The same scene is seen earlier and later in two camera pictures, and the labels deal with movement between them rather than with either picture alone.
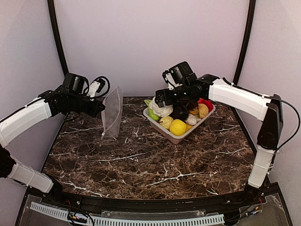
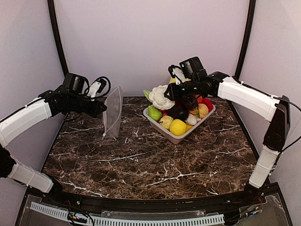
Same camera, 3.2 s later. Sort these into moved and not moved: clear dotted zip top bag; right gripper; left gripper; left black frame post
Moved: right gripper
Not moved: clear dotted zip top bag; left black frame post; left gripper
